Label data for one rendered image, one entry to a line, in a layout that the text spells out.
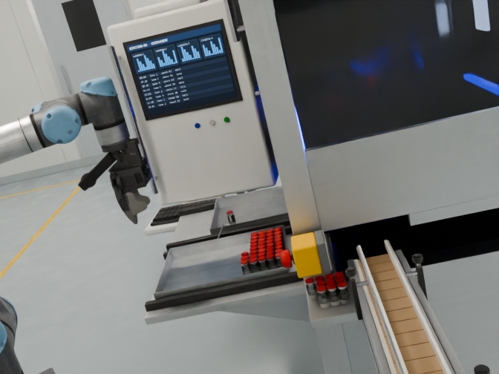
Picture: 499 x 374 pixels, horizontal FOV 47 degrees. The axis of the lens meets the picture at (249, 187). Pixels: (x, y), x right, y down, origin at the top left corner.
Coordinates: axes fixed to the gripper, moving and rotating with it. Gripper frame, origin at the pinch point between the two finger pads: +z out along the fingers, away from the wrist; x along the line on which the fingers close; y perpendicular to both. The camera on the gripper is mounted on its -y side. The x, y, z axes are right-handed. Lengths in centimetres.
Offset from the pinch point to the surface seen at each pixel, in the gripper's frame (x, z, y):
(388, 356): -49, 16, 52
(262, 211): 42, 21, 28
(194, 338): 115, 110, -29
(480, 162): -12, 0, 82
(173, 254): 19.3, 20.2, 1.8
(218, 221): 41.3, 21.5, 13.3
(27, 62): 540, -24, -247
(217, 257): 14.6, 21.5, 15.2
